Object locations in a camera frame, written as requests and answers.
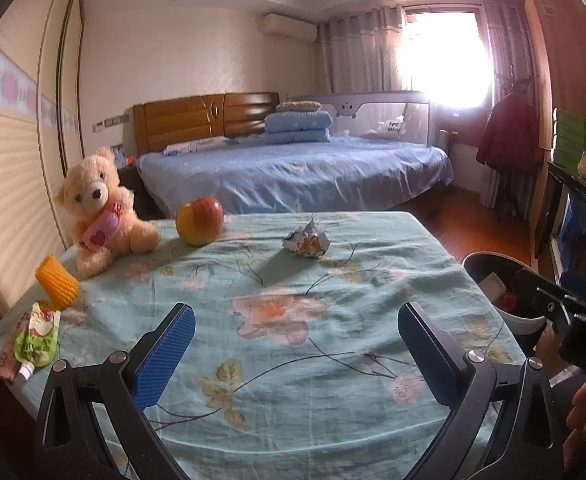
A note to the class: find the stack of green boxes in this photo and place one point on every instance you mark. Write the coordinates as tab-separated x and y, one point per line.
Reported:
573	140

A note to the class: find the bed with blue sheet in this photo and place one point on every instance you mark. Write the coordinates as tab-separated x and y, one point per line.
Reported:
298	170

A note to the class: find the black glass cabinet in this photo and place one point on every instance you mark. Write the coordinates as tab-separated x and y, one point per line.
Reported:
553	220

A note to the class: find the wall switch panel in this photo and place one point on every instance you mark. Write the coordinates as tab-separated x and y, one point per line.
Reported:
110	122

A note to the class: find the green drink pouch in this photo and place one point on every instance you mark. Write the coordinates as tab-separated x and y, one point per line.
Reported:
38	335

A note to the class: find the folded blue quilt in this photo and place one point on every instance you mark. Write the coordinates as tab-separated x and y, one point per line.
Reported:
298	127

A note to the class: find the cream sliding door wardrobe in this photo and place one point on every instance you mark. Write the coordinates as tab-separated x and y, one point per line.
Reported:
18	160

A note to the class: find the bright window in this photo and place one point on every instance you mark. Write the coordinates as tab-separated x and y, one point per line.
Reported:
448	60

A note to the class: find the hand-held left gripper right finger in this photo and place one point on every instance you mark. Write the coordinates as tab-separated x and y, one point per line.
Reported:
423	350

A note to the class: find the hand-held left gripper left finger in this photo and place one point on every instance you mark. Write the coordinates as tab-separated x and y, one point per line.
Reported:
165	355

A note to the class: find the red yellow apple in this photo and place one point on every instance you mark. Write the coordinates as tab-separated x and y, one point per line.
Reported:
198	220

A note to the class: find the small patterned pillow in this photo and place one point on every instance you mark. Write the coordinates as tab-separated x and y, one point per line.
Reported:
298	106

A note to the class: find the grey bed guard rail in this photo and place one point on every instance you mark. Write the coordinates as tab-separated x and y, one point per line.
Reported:
368	107

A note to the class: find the cream teddy bear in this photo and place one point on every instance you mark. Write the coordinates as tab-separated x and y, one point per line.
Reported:
98	195

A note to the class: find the dark wooden nightstand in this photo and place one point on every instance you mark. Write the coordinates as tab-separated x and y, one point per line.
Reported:
133	195

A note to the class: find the round white trash bin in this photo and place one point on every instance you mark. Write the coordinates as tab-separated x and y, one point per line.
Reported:
515	321

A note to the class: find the crumpled white paper wrapper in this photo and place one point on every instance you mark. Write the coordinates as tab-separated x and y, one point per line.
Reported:
308	242

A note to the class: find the wooden coat stand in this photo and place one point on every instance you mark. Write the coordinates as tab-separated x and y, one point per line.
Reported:
515	80

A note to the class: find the small photo frame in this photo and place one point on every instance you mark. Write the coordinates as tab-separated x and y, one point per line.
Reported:
118	156

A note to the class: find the white air conditioner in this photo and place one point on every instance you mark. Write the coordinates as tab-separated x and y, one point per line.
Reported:
289	27

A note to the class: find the small yellow foam fruit net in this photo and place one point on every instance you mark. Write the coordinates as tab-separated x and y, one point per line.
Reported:
58	280

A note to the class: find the blue box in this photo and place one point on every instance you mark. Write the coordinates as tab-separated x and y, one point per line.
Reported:
575	225

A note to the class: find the flat printed pillow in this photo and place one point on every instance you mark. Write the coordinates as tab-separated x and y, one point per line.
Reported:
198	146

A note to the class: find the wooden headboard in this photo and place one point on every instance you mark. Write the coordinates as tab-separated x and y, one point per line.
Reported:
188	120

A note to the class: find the dark red hanging coat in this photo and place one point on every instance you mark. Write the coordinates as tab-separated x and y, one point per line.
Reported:
510	135

